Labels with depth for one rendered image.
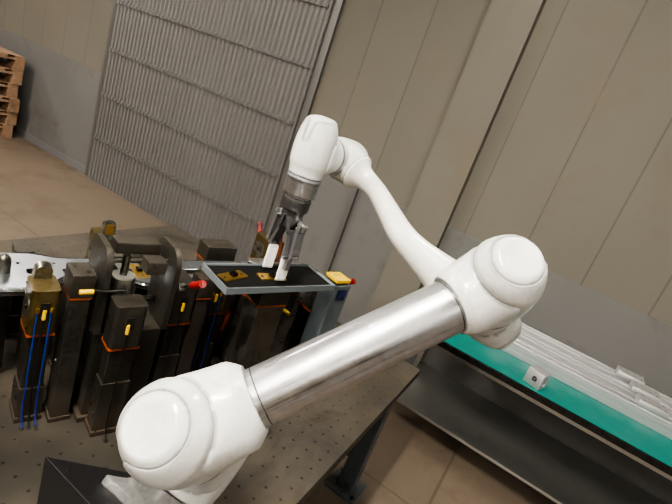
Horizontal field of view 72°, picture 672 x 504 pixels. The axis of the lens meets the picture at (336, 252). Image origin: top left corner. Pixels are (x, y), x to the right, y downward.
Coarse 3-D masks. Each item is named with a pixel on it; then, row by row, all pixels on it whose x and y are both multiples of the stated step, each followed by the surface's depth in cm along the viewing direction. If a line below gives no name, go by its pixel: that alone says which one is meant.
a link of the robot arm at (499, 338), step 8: (520, 320) 95; (496, 328) 91; (504, 328) 93; (512, 328) 93; (520, 328) 95; (472, 336) 98; (480, 336) 96; (488, 336) 95; (496, 336) 94; (504, 336) 93; (512, 336) 94; (488, 344) 96; (496, 344) 95; (504, 344) 94
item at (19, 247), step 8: (16, 248) 132; (24, 248) 133; (32, 248) 135; (16, 296) 137; (16, 304) 138; (16, 312) 139; (8, 320) 138; (16, 320) 139; (8, 328) 139; (16, 328) 140; (8, 336) 139; (16, 336) 141
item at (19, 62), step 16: (0, 48) 520; (0, 64) 517; (16, 64) 514; (0, 80) 516; (16, 80) 521; (0, 96) 515; (16, 96) 529; (0, 112) 524; (16, 112) 534; (0, 128) 535
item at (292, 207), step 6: (288, 198) 120; (294, 198) 119; (282, 204) 121; (288, 204) 120; (294, 204) 120; (300, 204) 120; (306, 204) 121; (282, 210) 126; (288, 210) 121; (294, 210) 120; (300, 210) 120; (306, 210) 122; (288, 216) 124; (294, 216) 121; (300, 216) 121; (294, 222) 121; (294, 228) 123
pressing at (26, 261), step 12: (0, 252) 126; (12, 264) 122; (24, 264) 124; (60, 264) 130; (120, 264) 141; (192, 264) 158; (0, 276) 115; (12, 276) 117; (24, 276) 119; (60, 276) 124; (192, 276) 150; (0, 288) 110; (12, 288) 112; (24, 288) 114; (144, 288) 135
